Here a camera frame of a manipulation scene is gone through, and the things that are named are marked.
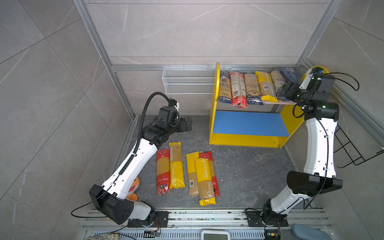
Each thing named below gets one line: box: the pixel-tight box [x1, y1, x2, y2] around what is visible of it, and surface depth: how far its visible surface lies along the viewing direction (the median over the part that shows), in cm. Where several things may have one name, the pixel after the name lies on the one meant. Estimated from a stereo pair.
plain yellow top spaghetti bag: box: [186, 151, 200, 196], surface depth 88 cm
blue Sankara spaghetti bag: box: [217, 68, 232, 104], surface depth 74 cm
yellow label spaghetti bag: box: [169, 141, 186, 190], surface depth 91 cm
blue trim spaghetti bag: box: [271, 70, 289, 101], surface depth 80 cm
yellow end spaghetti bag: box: [255, 71, 279, 103], surface depth 75 cm
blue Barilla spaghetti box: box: [279, 66, 302, 83], surface depth 83 cm
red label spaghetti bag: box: [229, 71, 248, 109], surface depth 73 cm
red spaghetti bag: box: [156, 148, 171, 195], surface depth 90 cm
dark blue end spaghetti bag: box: [244, 72, 265, 106], surface depth 73 cm
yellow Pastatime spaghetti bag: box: [194, 158, 216, 206], surface depth 83 cm
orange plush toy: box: [126, 177, 140, 201], surface depth 81 cm
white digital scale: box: [201, 230, 231, 240], surface depth 67 cm
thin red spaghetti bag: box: [199, 151, 220, 197], surface depth 88 cm
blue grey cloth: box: [292, 223, 332, 240], surface depth 69 cm
